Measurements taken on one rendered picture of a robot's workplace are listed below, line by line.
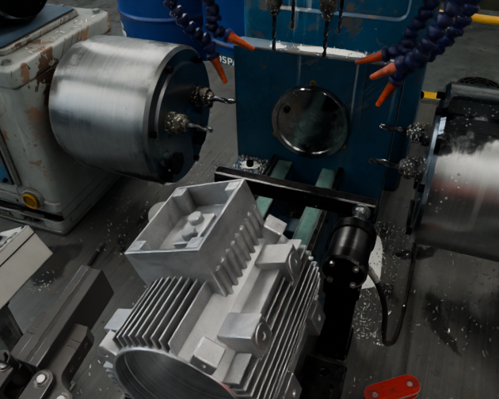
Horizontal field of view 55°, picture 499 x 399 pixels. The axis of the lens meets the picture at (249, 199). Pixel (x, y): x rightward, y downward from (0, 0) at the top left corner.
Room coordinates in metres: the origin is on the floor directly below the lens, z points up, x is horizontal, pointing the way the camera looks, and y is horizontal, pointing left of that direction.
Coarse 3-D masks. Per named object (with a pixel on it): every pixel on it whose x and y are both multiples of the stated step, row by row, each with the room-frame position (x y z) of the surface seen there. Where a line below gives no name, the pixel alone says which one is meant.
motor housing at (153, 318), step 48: (288, 240) 0.41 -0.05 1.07; (192, 288) 0.31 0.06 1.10; (240, 288) 0.33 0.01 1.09; (288, 288) 0.34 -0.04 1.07; (144, 336) 0.26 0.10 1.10; (192, 336) 0.27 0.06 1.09; (288, 336) 0.30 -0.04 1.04; (144, 384) 0.29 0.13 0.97; (192, 384) 0.30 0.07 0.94; (240, 384) 0.23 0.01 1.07
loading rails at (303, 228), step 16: (272, 160) 0.78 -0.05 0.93; (272, 176) 0.74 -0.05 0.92; (288, 176) 0.76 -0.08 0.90; (320, 176) 0.74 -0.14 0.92; (336, 176) 0.72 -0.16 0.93; (272, 208) 0.67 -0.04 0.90; (288, 208) 0.77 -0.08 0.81; (288, 224) 0.68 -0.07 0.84; (304, 224) 0.60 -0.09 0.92; (320, 224) 0.59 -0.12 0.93; (304, 240) 0.56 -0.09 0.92; (320, 240) 0.59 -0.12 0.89; (320, 256) 0.61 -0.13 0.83
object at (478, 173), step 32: (448, 96) 0.59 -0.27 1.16; (480, 96) 0.58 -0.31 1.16; (384, 128) 0.68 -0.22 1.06; (416, 128) 0.65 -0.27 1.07; (448, 128) 0.54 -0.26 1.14; (480, 128) 0.53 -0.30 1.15; (384, 160) 0.58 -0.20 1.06; (416, 160) 0.57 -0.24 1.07; (448, 160) 0.51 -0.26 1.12; (480, 160) 0.50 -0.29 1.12; (416, 192) 0.61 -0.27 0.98; (448, 192) 0.48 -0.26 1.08; (480, 192) 0.47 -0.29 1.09; (416, 224) 0.50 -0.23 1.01; (448, 224) 0.47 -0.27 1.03; (480, 224) 0.46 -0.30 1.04; (480, 256) 0.48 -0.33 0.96
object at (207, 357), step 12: (264, 228) 0.40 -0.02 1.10; (276, 228) 0.40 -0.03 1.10; (276, 240) 0.40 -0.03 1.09; (108, 336) 0.29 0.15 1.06; (204, 336) 0.26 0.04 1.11; (108, 348) 0.28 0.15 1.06; (204, 348) 0.25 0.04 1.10; (216, 348) 0.25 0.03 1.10; (108, 360) 0.28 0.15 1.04; (192, 360) 0.24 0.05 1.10; (204, 360) 0.24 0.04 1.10; (216, 360) 0.24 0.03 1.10; (204, 372) 0.24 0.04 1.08
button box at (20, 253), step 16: (16, 240) 0.42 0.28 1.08; (32, 240) 0.43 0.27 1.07; (0, 256) 0.39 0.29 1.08; (16, 256) 0.40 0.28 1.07; (32, 256) 0.41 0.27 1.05; (48, 256) 0.42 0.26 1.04; (0, 272) 0.38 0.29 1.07; (16, 272) 0.39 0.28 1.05; (32, 272) 0.40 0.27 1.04; (0, 288) 0.36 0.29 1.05; (16, 288) 0.37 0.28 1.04; (0, 304) 0.35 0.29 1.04
